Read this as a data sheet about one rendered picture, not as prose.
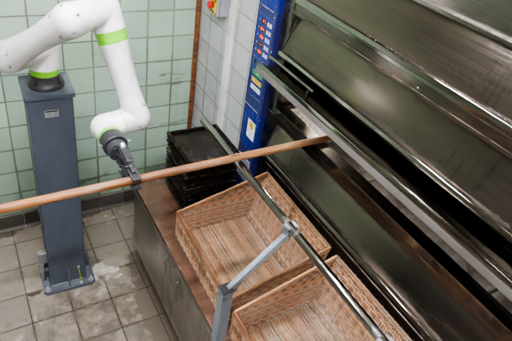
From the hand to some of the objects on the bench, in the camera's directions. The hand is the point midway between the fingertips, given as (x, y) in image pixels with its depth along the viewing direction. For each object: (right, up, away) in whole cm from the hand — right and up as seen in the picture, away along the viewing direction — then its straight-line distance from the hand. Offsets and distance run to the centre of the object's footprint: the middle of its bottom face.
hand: (134, 179), depth 171 cm
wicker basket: (+65, -74, +18) cm, 100 cm away
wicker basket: (+37, -42, +58) cm, 81 cm away
